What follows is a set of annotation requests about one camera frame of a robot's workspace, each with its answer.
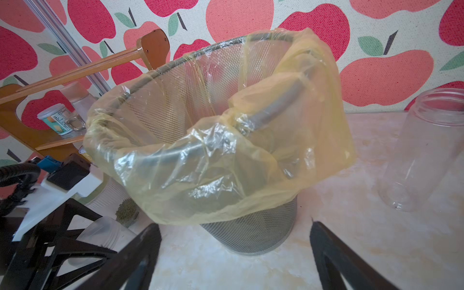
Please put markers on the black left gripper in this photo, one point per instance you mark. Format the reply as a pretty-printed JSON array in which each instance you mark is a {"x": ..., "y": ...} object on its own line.
[{"x": 49, "y": 256}]

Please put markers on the clear jar with mung beans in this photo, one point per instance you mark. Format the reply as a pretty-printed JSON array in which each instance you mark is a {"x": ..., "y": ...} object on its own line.
[{"x": 112, "y": 234}]

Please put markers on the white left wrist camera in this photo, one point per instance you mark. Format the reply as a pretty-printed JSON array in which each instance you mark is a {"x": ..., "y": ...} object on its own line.
[{"x": 75, "y": 176}]

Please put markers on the wooden spice rack shelf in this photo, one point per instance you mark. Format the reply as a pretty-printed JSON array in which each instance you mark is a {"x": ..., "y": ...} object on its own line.
[{"x": 152, "y": 49}]

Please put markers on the left aluminium frame post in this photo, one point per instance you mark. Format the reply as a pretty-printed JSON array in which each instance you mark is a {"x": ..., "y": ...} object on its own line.
[{"x": 77, "y": 24}]

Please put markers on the small glass jar on shelf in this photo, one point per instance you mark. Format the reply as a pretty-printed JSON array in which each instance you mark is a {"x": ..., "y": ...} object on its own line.
[{"x": 76, "y": 123}]

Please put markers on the yellow plastic bin liner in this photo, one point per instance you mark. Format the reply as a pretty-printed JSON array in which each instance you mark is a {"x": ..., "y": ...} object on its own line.
[{"x": 241, "y": 126}]

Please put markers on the clear plastic jar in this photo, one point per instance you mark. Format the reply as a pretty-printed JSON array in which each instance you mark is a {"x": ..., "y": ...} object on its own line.
[{"x": 431, "y": 139}]

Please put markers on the white bottle on shelf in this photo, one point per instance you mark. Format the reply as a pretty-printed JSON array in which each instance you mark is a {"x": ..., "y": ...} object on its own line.
[{"x": 80, "y": 98}]

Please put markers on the green label cup on shelf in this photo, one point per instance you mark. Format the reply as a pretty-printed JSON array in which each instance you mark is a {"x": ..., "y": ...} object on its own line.
[{"x": 56, "y": 118}]

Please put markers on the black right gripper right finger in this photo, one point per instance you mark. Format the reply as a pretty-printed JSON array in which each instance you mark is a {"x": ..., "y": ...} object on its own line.
[{"x": 337, "y": 263}]

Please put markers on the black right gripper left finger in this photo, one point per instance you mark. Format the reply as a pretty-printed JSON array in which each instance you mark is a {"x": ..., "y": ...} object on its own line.
[{"x": 133, "y": 267}]

